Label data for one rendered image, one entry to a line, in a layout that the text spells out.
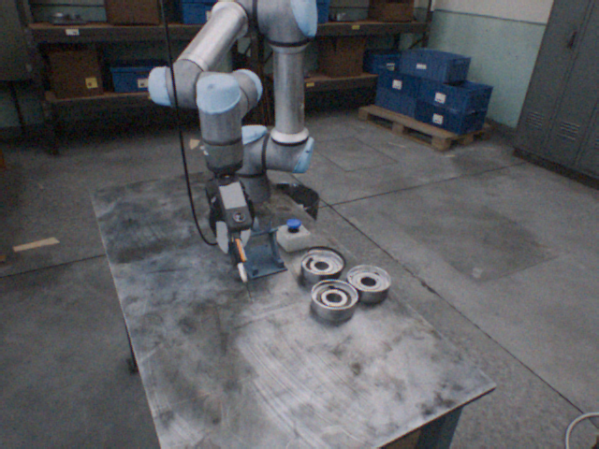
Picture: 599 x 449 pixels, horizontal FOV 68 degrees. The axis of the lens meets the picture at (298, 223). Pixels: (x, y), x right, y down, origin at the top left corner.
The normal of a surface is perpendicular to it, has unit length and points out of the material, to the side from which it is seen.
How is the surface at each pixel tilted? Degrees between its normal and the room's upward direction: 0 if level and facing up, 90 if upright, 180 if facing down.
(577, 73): 90
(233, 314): 0
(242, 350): 0
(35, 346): 0
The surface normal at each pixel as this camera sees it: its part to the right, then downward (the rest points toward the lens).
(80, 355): 0.04, -0.87
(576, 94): -0.89, 0.19
